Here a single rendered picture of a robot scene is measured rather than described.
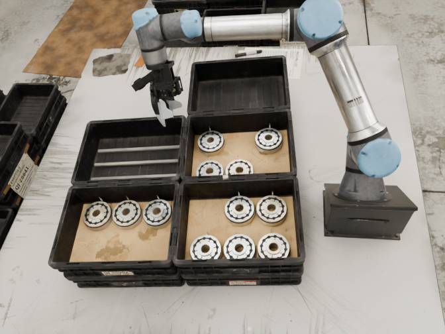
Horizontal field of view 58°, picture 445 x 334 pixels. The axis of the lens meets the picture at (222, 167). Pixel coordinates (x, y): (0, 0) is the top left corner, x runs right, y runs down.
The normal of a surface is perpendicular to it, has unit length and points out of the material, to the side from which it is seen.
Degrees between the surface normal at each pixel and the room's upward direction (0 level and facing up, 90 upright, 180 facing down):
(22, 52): 0
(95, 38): 2
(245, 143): 0
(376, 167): 54
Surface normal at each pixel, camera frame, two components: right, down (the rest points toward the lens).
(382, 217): -0.11, 0.83
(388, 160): -0.07, 0.34
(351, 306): -0.12, -0.56
